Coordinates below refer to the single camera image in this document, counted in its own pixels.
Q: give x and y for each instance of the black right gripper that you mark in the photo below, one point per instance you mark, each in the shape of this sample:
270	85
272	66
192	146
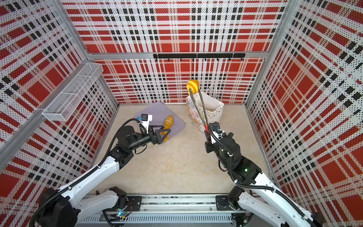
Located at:
226	138

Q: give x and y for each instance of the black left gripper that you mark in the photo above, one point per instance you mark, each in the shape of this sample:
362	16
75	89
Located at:
155	140

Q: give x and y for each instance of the croissant shaped bread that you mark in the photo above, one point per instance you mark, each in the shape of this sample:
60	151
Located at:
168	122

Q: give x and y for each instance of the grey lilac tray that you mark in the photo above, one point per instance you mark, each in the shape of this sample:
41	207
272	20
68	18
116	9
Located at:
163	116

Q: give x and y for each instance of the cartoon animal paper bag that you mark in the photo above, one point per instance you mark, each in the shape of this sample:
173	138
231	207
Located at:
209	109

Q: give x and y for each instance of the round striped bun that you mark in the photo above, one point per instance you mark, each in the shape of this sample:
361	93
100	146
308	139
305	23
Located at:
193	86

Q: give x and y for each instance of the ring doughnut bread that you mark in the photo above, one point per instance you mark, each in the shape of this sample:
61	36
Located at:
165	136

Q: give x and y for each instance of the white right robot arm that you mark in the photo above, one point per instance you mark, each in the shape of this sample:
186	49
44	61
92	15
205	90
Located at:
253	191

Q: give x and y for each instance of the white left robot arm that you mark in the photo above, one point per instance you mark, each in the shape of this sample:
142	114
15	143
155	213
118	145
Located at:
66	206

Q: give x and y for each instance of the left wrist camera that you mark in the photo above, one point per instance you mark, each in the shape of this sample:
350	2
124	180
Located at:
145	120

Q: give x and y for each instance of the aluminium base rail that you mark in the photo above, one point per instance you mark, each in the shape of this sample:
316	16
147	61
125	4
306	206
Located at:
164	209

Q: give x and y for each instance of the black hook rail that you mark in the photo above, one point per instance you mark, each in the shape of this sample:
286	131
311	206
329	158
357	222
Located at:
200	56

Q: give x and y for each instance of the white wire mesh basket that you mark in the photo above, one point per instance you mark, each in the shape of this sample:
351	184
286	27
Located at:
66	102

